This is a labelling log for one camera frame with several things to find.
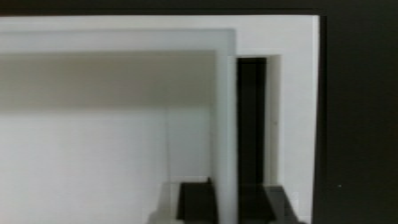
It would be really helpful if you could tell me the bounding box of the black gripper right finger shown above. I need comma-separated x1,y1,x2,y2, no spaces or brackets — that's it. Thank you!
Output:
237,184,303,224

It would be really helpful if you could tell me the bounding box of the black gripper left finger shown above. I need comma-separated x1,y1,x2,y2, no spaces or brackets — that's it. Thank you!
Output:
175,182,216,224

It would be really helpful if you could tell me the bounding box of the white drawer cabinet box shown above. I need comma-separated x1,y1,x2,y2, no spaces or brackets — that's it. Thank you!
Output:
0,15,319,224

